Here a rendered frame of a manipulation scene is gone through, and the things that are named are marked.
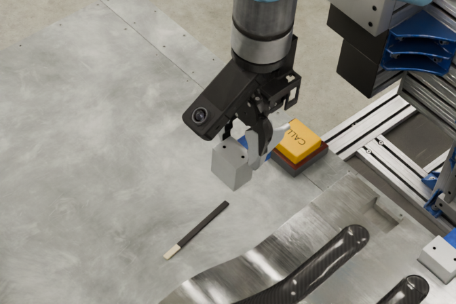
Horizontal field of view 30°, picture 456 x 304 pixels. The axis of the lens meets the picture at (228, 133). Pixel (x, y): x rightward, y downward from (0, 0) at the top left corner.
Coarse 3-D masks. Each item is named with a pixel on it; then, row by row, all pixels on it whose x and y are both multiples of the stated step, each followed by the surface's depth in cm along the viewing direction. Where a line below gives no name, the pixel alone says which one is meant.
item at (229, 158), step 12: (228, 144) 120; (240, 144) 120; (216, 156) 120; (228, 156) 119; (240, 156) 119; (216, 168) 122; (228, 168) 119; (240, 168) 118; (228, 180) 121; (240, 180) 121
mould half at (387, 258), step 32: (352, 192) 125; (288, 224) 121; (320, 224) 121; (352, 224) 121; (256, 256) 117; (288, 256) 118; (384, 256) 118; (416, 256) 118; (192, 288) 108; (224, 288) 110; (256, 288) 112; (320, 288) 115; (352, 288) 115; (384, 288) 115; (448, 288) 115
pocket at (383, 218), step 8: (376, 200) 125; (368, 208) 126; (376, 208) 126; (384, 208) 125; (368, 216) 125; (376, 216) 126; (384, 216) 126; (392, 216) 124; (376, 224) 125; (384, 224) 125; (392, 224) 125; (384, 232) 124
